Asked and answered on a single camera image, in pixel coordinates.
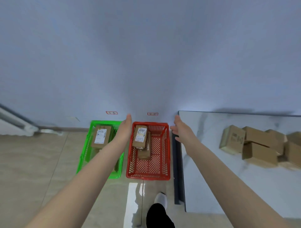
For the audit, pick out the person's left hand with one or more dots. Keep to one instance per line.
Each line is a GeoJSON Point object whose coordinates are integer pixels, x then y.
{"type": "Point", "coordinates": [124, 131]}

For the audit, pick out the person's right hand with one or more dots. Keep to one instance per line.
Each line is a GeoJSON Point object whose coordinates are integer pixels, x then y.
{"type": "Point", "coordinates": [184, 134]}

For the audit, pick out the tall parcel with 9777 sticker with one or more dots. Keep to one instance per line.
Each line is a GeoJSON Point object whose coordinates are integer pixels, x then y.
{"type": "Point", "coordinates": [138, 145]}

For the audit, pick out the long narrow cardboard box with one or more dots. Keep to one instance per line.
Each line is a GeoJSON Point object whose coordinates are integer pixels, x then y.
{"type": "Point", "coordinates": [144, 155]}

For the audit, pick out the green plastic basket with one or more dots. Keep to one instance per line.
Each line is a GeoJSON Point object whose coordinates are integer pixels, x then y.
{"type": "Point", "coordinates": [94, 122]}

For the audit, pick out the red plastic basket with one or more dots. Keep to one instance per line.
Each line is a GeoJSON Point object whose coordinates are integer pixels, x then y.
{"type": "Point", "coordinates": [150, 176]}

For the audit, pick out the pile of brown cardboard boxes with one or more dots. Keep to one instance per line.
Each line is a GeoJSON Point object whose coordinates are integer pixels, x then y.
{"type": "Point", "coordinates": [258, 136]}

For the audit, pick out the person's right forearm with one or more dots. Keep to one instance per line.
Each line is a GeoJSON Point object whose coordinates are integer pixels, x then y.
{"type": "Point", "coordinates": [235, 185]}

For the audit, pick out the person's left forearm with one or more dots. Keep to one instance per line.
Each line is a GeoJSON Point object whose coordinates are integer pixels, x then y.
{"type": "Point", "coordinates": [77, 183]}

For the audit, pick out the person's white right shoe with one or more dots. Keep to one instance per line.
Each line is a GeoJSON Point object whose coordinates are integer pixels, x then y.
{"type": "Point", "coordinates": [161, 200]}

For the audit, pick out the person's black trousers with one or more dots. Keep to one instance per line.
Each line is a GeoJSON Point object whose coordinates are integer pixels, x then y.
{"type": "Point", "coordinates": [160, 217]}

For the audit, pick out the dark table side panel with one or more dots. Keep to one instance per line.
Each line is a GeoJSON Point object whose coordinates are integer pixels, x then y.
{"type": "Point", "coordinates": [177, 176]}

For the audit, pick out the grey skirting board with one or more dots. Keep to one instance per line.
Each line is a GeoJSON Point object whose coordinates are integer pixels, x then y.
{"type": "Point", "coordinates": [73, 129]}

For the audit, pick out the white radiator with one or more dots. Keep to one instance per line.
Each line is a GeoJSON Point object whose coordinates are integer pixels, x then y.
{"type": "Point", "coordinates": [11, 126]}

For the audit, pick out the red-framed wall label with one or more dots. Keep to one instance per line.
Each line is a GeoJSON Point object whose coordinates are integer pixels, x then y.
{"type": "Point", "coordinates": [111, 112]}
{"type": "Point", "coordinates": [152, 114]}

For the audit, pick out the white wall socket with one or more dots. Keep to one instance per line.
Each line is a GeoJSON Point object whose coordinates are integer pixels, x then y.
{"type": "Point", "coordinates": [73, 118]}

